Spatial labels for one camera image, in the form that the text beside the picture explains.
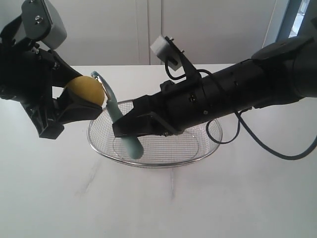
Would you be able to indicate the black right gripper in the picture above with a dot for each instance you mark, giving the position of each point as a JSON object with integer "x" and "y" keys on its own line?
{"x": 176, "y": 107}

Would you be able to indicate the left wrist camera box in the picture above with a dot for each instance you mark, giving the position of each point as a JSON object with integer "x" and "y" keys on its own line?
{"x": 43, "y": 24}

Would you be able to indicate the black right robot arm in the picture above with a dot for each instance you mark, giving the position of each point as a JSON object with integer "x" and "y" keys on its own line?
{"x": 281, "y": 73}

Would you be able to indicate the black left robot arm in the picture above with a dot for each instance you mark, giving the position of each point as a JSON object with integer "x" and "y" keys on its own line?
{"x": 13, "y": 37}

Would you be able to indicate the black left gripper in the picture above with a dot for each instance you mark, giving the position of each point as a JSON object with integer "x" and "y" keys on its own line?
{"x": 28, "y": 78}

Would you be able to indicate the oval metal wire basket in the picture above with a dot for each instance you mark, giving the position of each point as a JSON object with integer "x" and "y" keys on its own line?
{"x": 159, "y": 151}

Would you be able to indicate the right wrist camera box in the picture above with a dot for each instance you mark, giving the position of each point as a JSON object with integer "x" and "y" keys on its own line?
{"x": 165, "y": 49}

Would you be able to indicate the yellow lemon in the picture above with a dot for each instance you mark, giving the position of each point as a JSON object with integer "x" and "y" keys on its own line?
{"x": 88, "y": 89}

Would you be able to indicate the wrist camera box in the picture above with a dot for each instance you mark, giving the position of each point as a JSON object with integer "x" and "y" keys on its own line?
{"x": 43, "y": 24}
{"x": 165, "y": 49}

